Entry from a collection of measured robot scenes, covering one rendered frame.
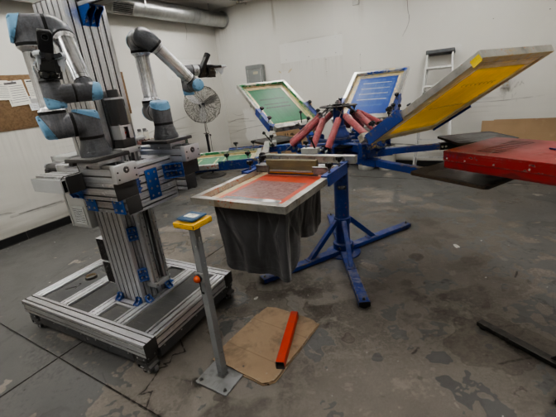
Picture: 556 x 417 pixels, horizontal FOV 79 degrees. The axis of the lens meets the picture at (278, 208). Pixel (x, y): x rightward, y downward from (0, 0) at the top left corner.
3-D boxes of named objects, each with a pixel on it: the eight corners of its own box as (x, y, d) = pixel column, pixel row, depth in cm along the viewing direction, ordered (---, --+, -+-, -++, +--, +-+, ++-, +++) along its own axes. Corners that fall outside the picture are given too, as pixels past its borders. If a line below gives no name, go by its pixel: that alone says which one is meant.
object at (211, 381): (226, 396, 178) (192, 229, 146) (195, 382, 189) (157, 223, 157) (250, 366, 196) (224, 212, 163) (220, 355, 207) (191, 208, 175)
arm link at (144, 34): (145, 18, 191) (208, 82, 221) (139, 22, 199) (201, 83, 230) (133, 33, 189) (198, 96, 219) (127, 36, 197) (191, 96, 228)
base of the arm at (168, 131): (149, 140, 214) (145, 124, 211) (166, 136, 227) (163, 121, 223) (166, 140, 207) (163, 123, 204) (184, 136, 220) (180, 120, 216)
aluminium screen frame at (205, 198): (285, 214, 153) (285, 207, 152) (191, 203, 183) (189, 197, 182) (346, 170, 216) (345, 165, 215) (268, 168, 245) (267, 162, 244)
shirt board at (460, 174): (529, 184, 183) (532, 170, 180) (484, 203, 166) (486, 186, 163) (358, 155, 295) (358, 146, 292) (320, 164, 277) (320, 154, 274)
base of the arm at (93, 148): (74, 157, 174) (68, 138, 170) (100, 151, 186) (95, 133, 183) (93, 158, 167) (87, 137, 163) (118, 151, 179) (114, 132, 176)
